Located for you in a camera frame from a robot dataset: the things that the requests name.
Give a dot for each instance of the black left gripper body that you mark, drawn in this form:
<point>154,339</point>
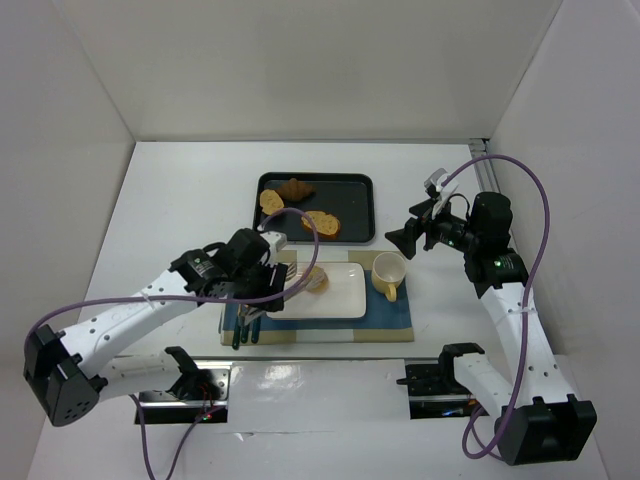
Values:
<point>273,286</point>

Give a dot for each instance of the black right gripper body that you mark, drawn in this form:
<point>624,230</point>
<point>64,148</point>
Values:
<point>417,226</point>

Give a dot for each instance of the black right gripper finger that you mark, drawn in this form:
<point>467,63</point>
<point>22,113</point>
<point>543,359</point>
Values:
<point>405,239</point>
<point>415,223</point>

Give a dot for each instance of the metal tongs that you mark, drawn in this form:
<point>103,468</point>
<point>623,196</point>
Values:
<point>294,285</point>

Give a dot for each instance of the round bread bun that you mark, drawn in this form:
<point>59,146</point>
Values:
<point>317,281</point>

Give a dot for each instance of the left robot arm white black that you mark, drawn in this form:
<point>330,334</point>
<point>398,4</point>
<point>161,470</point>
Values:
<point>72,370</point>

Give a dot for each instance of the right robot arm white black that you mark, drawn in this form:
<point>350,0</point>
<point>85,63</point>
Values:
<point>537,416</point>

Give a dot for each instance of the bread slice left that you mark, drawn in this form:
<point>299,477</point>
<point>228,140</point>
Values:
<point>270,202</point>

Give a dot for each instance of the bread slice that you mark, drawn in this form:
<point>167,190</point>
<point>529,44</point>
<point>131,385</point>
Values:
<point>327,225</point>
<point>270,202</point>

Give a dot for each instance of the bread slice centre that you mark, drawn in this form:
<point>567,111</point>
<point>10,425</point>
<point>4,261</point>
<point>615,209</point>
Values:
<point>327,225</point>

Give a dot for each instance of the yellow mug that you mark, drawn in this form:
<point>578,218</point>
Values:
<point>388,271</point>

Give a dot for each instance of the black baking tray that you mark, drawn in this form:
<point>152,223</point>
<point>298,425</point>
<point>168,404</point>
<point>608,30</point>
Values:
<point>347,196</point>

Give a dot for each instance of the white rectangular plate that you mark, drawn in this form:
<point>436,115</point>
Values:
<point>342,296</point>

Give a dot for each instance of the blue beige placemat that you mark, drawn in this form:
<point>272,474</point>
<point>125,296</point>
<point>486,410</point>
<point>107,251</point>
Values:
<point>383,322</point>

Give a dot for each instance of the brown croissant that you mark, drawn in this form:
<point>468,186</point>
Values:
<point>295,190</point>

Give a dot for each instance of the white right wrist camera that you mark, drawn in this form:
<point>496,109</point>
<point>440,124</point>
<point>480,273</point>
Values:
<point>440,182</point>

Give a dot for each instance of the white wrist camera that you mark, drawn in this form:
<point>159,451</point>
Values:
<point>440,182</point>
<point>276,242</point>

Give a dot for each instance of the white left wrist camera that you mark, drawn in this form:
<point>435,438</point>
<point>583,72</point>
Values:
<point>276,242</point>

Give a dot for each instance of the gold spoon green handle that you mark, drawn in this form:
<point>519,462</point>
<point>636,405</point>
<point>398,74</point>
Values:
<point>255,330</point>

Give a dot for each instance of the gold knife green handle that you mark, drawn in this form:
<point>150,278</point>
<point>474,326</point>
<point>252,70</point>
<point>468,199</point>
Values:
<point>245,332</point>

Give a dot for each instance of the aluminium rail right corner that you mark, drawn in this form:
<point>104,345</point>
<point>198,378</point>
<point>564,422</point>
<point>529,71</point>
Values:
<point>484,169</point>

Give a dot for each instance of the gold fork green handle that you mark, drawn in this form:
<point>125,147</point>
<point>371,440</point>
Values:
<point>237,334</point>

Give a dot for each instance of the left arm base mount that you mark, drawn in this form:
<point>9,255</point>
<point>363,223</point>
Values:
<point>208,399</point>

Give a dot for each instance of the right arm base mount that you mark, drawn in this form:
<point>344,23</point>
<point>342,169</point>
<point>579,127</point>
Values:
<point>430,396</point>

